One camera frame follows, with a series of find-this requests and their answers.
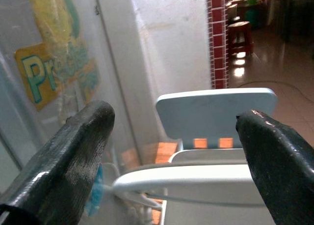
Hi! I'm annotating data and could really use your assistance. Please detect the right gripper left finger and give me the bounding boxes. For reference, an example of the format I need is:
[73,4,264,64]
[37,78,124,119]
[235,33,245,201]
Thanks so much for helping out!
[0,100,116,225]

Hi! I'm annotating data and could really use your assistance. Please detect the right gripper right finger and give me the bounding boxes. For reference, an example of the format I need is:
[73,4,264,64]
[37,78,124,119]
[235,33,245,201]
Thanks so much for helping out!
[235,109,314,225]

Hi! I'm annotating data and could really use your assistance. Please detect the grey fridge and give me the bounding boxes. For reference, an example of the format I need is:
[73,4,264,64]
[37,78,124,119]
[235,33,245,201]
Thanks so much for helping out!
[0,0,170,225]

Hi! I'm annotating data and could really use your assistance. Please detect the blue door pull tag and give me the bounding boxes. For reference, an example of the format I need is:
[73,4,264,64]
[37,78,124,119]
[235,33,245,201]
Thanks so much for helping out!
[84,164,104,217]

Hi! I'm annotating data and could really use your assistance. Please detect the white folding chair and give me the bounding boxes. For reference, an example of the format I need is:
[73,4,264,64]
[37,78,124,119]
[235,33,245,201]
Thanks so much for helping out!
[112,161,271,225]

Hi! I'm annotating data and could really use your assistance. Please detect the green yellow door sticker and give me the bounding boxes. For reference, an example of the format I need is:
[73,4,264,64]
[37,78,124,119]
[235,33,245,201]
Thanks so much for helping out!
[14,0,102,112]

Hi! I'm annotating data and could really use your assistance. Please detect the red plastic stool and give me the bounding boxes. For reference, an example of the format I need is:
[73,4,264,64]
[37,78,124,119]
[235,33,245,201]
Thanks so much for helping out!
[226,21,255,58]

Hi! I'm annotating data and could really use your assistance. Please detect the red tiled pillar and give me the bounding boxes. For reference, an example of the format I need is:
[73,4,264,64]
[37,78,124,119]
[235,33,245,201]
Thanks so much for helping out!
[206,0,230,89]

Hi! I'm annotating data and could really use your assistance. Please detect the green bin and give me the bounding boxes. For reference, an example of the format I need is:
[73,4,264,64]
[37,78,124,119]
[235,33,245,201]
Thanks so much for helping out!
[245,8,259,27]

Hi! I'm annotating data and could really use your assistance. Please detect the dark cabinet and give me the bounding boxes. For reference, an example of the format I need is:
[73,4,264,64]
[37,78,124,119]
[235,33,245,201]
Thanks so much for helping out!
[279,0,314,43]

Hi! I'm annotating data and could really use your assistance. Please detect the thin floor cord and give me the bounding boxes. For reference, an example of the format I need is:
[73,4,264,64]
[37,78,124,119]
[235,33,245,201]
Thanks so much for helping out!
[238,80,314,106]

